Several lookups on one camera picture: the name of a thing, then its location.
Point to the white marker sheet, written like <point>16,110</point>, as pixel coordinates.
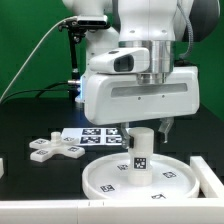
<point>93,136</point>

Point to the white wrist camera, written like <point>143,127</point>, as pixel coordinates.
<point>121,61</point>

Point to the white cross-shaped table base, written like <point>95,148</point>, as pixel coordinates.
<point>45,149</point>

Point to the white round table top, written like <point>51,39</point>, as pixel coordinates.
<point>120,176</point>

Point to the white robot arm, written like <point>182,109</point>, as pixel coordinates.
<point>131,73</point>

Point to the white L-shaped corner fence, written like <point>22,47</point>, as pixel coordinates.
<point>206,210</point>

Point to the white block at left edge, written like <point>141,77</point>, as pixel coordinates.
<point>1,168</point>

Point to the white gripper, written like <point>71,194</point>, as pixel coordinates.
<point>111,99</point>

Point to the black camera on stand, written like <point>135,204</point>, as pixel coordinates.
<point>77,26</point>

